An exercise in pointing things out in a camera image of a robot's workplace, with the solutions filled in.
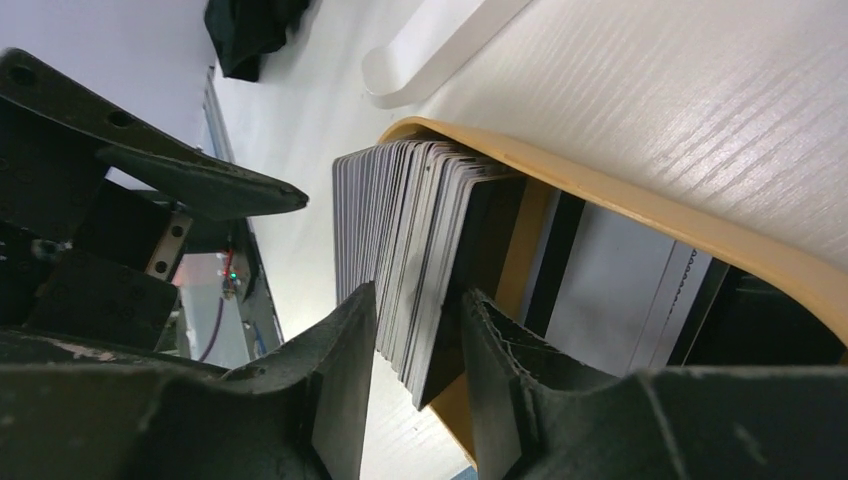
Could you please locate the white metal clothes rack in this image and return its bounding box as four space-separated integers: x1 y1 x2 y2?
361 0 528 110

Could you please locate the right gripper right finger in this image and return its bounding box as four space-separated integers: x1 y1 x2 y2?
461 289 847 479

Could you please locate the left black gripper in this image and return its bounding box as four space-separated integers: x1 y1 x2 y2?
1 48 309 351

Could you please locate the oval wooden card tray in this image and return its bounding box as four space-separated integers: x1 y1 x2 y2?
382 116 847 441

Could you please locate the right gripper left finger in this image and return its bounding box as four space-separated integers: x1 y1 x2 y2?
1 282 376 479

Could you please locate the black garment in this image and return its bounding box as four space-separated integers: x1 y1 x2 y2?
204 0 312 83

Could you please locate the upright stack of cards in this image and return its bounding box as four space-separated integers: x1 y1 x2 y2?
331 137 527 408

